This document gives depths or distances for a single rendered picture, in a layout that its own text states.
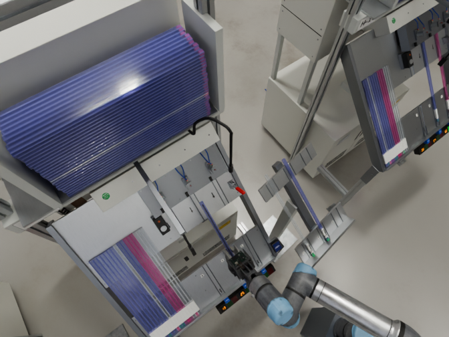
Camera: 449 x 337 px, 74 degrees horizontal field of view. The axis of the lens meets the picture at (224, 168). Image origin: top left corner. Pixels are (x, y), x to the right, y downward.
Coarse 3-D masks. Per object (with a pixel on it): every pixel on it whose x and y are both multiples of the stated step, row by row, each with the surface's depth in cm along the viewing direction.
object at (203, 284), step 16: (240, 240) 136; (256, 240) 140; (224, 256) 135; (256, 256) 142; (192, 272) 130; (208, 272) 133; (224, 272) 136; (192, 288) 131; (208, 288) 135; (224, 288) 138; (208, 304) 136
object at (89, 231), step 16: (224, 176) 127; (208, 192) 125; (224, 192) 128; (80, 208) 107; (96, 208) 109; (112, 208) 111; (128, 208) 113; (144, 208) 116; (176, 208) 121; (192, 208) 124; (208, 208) 127; (64, 224) 105; (80, 224) 108; (96, 224) 110; (112, 224) 112; (128, 224) 115; (144, 224) 117; (192, 224) 125; (80, 240) 109; (96, 240) 111; (112, 240) 113; (160, 240) 121; (80, 256) 110; (96, 272) 113
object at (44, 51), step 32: (96, 0) 77; (128, 0) 77; (160, 0) 80; (0, 32) 72; (32, 32) 72; (64, 32) 72; (96, 32) 76; (128, 32) 81; (160, 32) 88; (0, 64) 68; (32, 64) 72; (64, 64) 77; (96, 64) 83; (0, 96) 73
